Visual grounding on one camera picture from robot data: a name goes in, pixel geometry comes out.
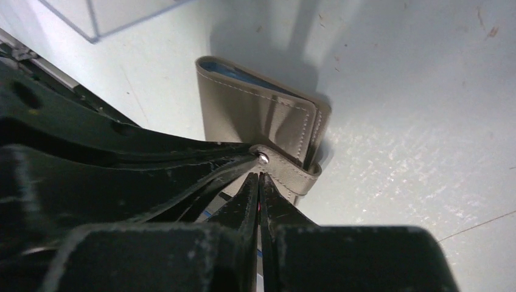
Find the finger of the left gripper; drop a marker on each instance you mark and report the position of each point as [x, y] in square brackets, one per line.
[43, 197]
[38, 118]

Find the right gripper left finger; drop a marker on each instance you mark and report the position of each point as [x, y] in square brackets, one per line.
[219, 254]

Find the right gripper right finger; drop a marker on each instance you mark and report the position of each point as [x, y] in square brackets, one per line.
[299, 255]

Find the clear plastic card box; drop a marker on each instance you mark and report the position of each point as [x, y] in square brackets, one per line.
[98, 19]

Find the grey felt card holder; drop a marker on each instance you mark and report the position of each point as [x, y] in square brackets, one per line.
[284, 126]

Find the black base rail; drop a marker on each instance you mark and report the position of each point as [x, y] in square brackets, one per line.
[18, 56]

